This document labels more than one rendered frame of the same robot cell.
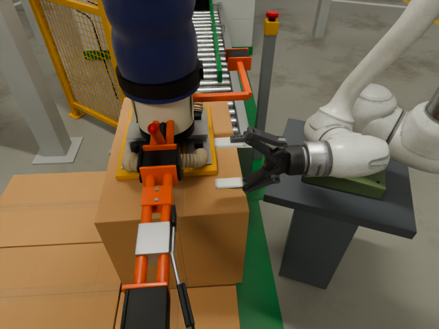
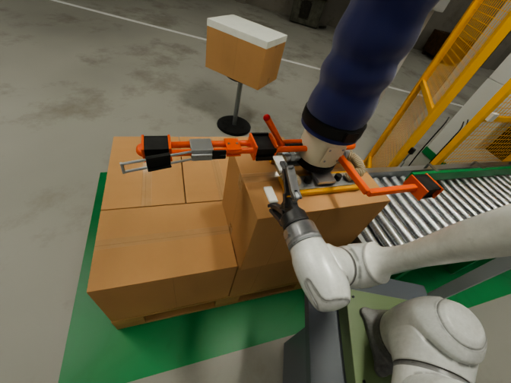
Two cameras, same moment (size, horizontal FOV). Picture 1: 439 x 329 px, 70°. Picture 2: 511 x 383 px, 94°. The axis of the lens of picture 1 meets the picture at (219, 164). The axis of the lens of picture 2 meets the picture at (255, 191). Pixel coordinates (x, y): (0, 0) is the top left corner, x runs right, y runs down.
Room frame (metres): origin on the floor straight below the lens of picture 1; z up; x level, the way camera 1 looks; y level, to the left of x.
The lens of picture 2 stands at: (0.28, -0.52, 1.58)
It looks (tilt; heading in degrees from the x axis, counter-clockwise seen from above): 46 degrees down; 66
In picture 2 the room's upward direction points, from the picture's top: 16 degrees clockwise
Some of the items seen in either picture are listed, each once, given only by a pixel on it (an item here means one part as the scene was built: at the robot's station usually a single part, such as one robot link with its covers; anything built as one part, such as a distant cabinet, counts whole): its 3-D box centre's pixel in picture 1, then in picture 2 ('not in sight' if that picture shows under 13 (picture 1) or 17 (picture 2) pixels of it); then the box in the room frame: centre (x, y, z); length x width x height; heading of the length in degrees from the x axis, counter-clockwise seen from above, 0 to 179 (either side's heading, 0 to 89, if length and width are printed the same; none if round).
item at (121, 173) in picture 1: (138, 136); not in sight; (0.79, 0.26, 0.97); 0.34 x 0.10 x 0.05; 5
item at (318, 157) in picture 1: (312, 158); (301, 235); (0.57, -0.23, 1.07); 0.09 x 0.06 x 0.09; 4
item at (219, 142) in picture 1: (229, 142); (280, 163); (0.55, -0.02, 1.14); 0.07 x 0.03 x 0.01; 94
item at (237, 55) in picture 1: (238, 59); (422, 186); (1.12, -0.07, 1.08); 0.09 x 0.08 x 0.05; 95
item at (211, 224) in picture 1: (179, 185); (294, 201); (0.79, 0.15, 0.74); 0.60 x 0.40 x 0.40; 5
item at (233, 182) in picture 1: (228, 183); (270, 194); (0.55, -0.02, 1.00); 0.07 x 0.03 x 0.01; 94
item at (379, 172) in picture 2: not in sight; (433, 174); (2.30, 0.58, 0.50); 2.31 x 0.05 x 0.19; 4
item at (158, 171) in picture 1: (160, 164); (261, 146); (0.55, 0.14, 1.08); 0.10 x 0.08 x 0.06; 95
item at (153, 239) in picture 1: (155, 243); (201, 149); (0.33, 0.12, 1.07); 0.07 x 0.07 x 0.04; 5
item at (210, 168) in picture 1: (198, 133); (322, 180); (0.80, 0.07, 0.97); 0.34 x 0.10 x 0.05; 5
